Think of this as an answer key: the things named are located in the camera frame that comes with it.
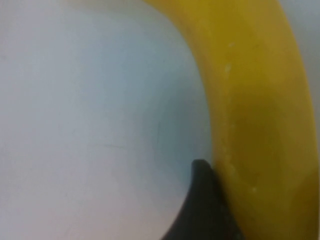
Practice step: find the yellow banana with green tip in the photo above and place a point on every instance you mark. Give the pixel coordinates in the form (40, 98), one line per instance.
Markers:
(255, 100)

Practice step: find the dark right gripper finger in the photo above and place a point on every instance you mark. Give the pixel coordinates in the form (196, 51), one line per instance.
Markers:
(205, 212)

